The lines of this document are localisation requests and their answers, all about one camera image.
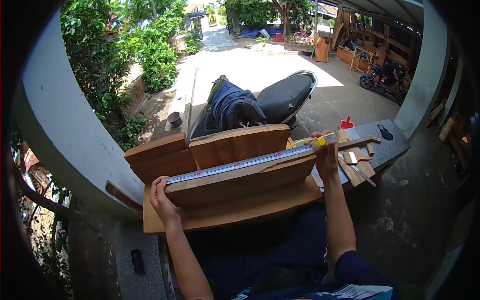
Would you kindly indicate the red dustpan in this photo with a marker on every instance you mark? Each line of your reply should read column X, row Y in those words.
column 347, row 123

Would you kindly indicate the red stool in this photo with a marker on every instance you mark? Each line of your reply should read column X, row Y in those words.
column 279, row 37

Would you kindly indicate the black electric bike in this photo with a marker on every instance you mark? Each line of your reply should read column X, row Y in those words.
column 382, row 80

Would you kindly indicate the wooden shed with lumber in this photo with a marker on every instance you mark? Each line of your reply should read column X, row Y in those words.
column 378, row 35

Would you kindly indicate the thick dark wooden slab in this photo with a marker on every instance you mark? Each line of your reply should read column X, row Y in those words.
column 161, row 157

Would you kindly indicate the metal ruler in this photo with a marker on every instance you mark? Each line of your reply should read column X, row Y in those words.
column 360, row 172

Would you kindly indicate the tree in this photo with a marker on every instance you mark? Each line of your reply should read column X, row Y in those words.
column 270, row 13

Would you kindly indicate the person's legs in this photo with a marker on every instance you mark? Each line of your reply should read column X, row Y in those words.
column 262, row 247

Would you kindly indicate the wooden frame rack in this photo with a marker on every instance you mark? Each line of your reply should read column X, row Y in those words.
column 362, row 56

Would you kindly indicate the yellow tape measure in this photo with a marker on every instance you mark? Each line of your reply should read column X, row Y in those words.
column 240, row 164

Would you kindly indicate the person's left thumb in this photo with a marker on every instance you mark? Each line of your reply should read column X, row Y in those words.
column 164, row 185

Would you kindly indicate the person's right hand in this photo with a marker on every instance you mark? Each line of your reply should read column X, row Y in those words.
column 327, row 161

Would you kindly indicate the person's right fingers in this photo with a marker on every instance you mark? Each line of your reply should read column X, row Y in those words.
column 321, row 133

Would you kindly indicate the person's body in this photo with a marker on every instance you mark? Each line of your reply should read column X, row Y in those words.
column 348, row 281

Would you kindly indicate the dark blue jacket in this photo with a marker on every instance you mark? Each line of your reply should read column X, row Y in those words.
column 232, row 105

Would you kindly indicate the dark brown wooden strip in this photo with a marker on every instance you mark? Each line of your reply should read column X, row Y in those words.
column 123, row 195

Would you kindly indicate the person's left fingers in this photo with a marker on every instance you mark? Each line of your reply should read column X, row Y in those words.
column 154, row 193

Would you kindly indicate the thin wooden board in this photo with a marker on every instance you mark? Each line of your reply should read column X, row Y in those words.
column 360, row 170

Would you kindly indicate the rough-edged brown wooden plank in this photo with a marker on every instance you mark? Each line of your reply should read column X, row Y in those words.
column 243, row 183

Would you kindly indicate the black plastic pot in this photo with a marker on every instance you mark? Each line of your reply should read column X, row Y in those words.
column 174, row 119

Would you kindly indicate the green bushes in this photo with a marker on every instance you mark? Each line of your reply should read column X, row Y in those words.
column 112, row 67

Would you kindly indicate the flat light wooden board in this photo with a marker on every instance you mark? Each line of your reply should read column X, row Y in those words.
column 232, row 217

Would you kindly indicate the person's left hand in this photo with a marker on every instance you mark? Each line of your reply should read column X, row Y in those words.
column 163, row 204

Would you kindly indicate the wide brown wooden slab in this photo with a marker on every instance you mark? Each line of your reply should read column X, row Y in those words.
column 240, row 146

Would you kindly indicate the pink bicycle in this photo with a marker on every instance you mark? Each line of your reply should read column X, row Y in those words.
column 302, row 36

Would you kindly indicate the blue tarp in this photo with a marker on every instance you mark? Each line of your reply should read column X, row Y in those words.
column 258, row 32

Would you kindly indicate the black motor scooter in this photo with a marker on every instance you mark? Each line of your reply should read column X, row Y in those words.
column 285, row 97

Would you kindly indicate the black flat object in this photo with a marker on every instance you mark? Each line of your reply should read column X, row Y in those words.
column 137, row 261

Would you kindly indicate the small wooden block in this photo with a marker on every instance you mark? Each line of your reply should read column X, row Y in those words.
column 370, row 149

